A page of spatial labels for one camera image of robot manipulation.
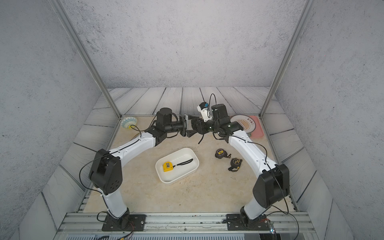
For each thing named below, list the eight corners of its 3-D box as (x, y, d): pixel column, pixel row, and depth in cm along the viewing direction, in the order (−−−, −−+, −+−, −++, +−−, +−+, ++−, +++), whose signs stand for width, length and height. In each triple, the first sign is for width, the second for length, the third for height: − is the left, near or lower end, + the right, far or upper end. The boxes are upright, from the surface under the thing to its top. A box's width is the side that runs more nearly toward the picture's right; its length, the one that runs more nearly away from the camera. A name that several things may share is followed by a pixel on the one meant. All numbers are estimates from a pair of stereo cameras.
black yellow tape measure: (215, 158, 98) (215, 156, 95) (214, 151, 101) (215, 148, 99) (230, 158, 98) (231, 156, 95) (229, 151, 101) (229, 148, 99)
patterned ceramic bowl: (122, 129, 116) (119, 124, 112) (125, 120, 121) (123, 116, 118) (135, 129, 116) (133, 124, 112) (138, 120, 121) (136, 116, 118)
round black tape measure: (227, 169, 93) (228, 166, 91) (231, 159, 98) (232, 156, 95) (238, 173, 92) (239, 171, 89) (241, 162, 97) (242, 159, 94)
